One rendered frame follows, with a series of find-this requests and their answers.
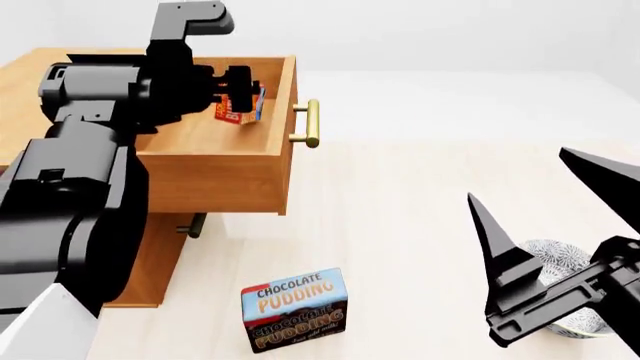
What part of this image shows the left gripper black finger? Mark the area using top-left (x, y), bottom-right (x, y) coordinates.
top-left (227, 65), bottom-right (262, 114)

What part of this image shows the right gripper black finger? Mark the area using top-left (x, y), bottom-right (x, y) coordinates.
top-left (466, 192), bottom-right (549, 317)
top-left (558, 146), bottom-right (640, 236)

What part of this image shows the red butter box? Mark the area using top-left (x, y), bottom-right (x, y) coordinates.
top-left (214, 84), bottom-right (268, 127)

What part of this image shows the open wooden drawer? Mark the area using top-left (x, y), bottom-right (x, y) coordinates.
top-left (133, 54), bottom-right (300, 218)

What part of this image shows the wooden cabinet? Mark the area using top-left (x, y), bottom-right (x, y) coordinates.
top-left (0, 47), bottom-right (202, 309)

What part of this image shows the white patterned bowl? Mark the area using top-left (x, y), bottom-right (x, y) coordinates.
top-left (518, 238), bottom-right (617, 341)

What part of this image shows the chocolate pudding box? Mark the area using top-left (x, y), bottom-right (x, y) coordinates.
top-left (240, 267), bottom-right (350, 355)

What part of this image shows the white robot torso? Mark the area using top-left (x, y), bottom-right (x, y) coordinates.
top-left (0, 282), bottom-right (102, 360)

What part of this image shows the black gripper camera mount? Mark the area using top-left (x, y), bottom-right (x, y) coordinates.
top-left (148, 0), bottom-right (236, 42)

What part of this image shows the dark brass drawer handle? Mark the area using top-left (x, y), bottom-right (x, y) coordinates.
top-left (175, 212), bottom-right (208, 240)

